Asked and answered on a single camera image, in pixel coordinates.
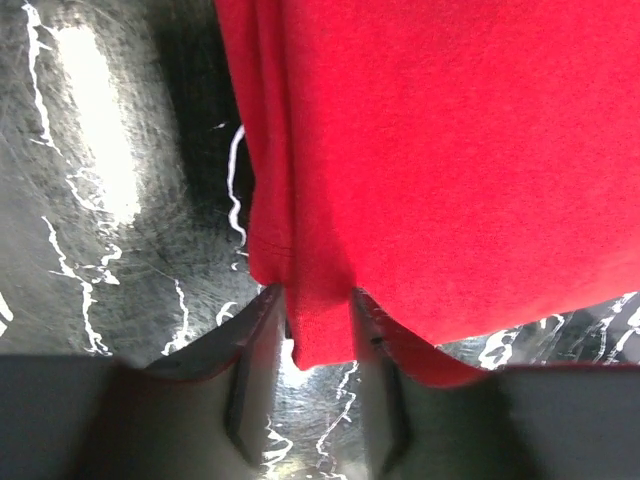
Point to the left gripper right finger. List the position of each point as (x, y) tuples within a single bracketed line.
[(419, 404)]

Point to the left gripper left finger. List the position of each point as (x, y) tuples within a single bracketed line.
[(248, 347)]

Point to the red t-shirt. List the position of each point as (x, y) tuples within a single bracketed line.
[(473, 165)]

